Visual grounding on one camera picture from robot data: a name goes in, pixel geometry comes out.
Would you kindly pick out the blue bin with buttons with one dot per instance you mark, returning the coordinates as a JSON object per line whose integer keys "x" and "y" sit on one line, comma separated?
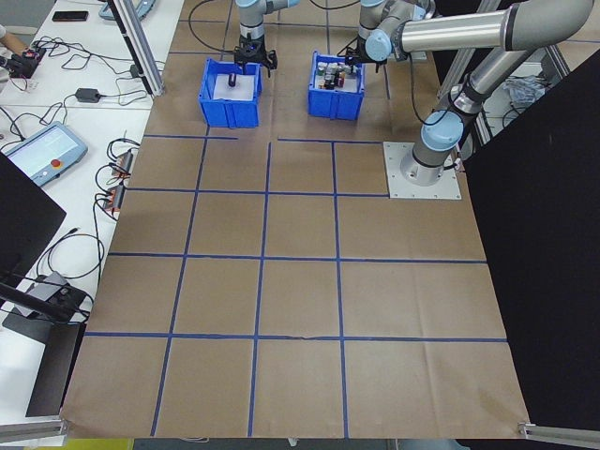
{"x": 335, "y": 105}

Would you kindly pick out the blue bin with capacitors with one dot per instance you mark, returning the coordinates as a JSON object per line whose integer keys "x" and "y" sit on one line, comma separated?
{"x": 229, "y": 115}

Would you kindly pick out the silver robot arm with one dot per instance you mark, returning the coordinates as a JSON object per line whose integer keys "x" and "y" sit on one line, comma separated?
{"x": 450, "y": 33}
{"x": 250, "y": 23}

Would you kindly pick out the yellow mushroom push button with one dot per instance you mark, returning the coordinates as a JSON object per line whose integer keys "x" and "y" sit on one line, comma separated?
{"x": 342, "y": 74}

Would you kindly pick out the red mushroom push button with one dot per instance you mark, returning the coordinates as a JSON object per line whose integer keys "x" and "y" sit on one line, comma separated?
{"x": 341, "y": 83}

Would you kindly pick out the black button yellow-red end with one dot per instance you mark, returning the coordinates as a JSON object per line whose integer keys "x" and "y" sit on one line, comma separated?
{"x": 321, "y": 85}

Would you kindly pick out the teach pendant with red button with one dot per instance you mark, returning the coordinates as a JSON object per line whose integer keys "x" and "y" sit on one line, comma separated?
{"x": 42, "y": 150}

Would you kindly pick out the bare person hand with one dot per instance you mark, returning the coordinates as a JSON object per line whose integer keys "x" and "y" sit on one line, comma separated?
{"x": 14, "y": 41}

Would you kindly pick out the small black ribbed component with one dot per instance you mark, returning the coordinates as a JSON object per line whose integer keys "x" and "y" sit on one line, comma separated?
{"x": 232, "y": 80}

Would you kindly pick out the white foam under capacitors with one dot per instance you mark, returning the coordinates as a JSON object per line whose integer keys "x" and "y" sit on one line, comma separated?
{"x": 220, "y": 91}

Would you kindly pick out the small black power adapter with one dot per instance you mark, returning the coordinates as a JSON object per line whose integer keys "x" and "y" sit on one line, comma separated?
{"x": 136, "y": 71}

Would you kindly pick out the blue-grey teach pendant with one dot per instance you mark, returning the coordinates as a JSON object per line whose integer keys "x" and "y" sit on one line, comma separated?
{"x": 145, "y": 7}

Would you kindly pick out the black power brick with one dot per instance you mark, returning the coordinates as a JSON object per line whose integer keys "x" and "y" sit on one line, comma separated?
{"x": 88, "y": 95}

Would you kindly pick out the crumpled clear plastic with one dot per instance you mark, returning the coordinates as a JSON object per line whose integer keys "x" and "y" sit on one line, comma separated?
{"x": 520, "y": 91}

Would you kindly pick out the black smartphone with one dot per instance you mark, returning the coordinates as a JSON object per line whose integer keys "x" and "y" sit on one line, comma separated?
{"x": 70, "y": 16}

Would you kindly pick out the red and black device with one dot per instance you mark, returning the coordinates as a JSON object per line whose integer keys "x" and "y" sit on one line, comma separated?
{"x": 37, "y": 54}

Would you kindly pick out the black electronic device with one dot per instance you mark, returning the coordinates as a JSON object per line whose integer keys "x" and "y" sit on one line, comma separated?
{"x": 21, "y": 65}

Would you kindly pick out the black monitor panel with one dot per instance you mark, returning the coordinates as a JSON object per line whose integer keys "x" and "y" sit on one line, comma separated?
{"x": 23, "y": 220}

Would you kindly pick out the black monitor stand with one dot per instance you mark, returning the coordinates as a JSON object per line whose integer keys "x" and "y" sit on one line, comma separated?
{"x": 42, "y": 304}

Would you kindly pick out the black flat panel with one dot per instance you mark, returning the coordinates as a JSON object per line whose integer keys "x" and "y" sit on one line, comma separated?
{"x": 51, "y": 375}

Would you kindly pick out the aluminium table edge bar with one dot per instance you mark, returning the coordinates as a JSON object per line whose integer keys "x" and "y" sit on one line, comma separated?
{"x": 28, "y": 429}
{"x": 562, "y": 432}

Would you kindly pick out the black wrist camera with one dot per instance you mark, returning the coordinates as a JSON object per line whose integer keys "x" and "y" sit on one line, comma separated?
{"x": 251, "y": 47}

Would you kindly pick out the aluminium profile post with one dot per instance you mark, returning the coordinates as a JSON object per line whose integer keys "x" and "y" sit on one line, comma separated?
{"x": 150, "y": 75}

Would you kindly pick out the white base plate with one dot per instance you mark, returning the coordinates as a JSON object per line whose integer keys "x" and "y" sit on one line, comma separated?
{"x": 440, "y": 190}

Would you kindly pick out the black frame cover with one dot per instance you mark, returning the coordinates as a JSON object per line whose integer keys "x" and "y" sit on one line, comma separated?
{"x": 539, "y": 234}

